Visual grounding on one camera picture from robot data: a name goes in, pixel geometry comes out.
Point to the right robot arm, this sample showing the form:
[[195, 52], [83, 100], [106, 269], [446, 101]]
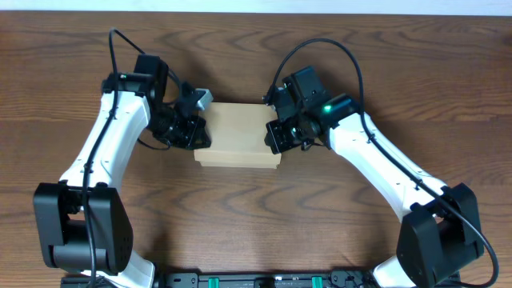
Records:
[[440, 229]]

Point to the cardboard box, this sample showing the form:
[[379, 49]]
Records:
[[237, 133]]

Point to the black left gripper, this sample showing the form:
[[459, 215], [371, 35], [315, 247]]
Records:
[[196, 134]]

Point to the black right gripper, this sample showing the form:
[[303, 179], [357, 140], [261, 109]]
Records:
[[276, 137]]

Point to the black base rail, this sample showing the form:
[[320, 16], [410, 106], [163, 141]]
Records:
[[335, 278]]

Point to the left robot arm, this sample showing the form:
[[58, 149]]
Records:
[[82, 224]]

